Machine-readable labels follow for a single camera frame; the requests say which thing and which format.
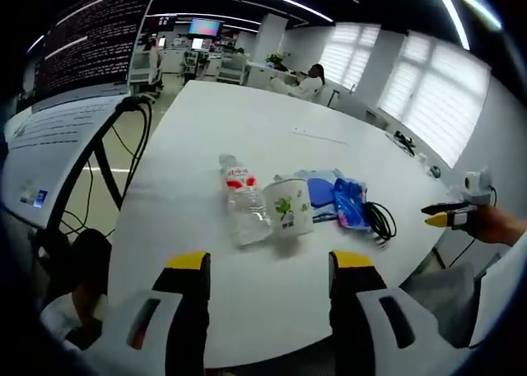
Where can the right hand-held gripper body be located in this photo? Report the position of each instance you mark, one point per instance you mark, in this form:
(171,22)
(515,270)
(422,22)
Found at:
(475,191)

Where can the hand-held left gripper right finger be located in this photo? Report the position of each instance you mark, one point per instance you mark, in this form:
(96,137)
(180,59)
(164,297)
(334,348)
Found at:
(350,310)

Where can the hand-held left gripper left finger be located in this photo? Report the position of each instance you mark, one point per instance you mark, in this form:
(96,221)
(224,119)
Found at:
(187,310)

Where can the blue patterned packet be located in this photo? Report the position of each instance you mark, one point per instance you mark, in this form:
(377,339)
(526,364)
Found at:
(350,203)

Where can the clear plastic water bottle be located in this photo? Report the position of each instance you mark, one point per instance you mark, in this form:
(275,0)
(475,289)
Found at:
(245,207)

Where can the white cup with green print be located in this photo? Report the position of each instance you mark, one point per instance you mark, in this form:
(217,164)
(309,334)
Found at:
(288,207)

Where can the light blue cloth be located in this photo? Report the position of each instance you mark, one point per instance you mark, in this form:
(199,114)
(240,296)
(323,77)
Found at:
(319,191)

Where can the white round tabletop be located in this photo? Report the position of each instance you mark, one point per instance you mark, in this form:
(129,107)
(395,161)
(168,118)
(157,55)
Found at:
(247,117)

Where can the person's right hand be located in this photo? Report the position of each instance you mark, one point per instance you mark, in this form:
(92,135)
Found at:
(490,226)

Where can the small grey round object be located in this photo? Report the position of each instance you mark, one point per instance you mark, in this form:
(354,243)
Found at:
(435,171)

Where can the small black device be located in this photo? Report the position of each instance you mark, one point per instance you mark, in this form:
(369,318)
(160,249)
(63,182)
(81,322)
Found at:
(404,140)

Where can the grey mesh office chair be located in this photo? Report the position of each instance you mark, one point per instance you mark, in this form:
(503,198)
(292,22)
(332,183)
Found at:
(449,302)

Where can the window with white blinds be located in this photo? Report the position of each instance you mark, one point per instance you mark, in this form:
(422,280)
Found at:
(350,55)
(436,100)

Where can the black display stand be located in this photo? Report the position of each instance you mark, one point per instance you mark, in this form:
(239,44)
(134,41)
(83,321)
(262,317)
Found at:
(72,174)

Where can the green potted plant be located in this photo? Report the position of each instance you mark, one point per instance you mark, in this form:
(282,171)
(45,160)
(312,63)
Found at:
(275,59)

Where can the large display screen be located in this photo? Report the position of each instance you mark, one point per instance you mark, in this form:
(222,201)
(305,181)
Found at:
(82,63)

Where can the colourful wall monitor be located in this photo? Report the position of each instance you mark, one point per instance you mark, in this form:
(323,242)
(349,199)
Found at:
(204,27)

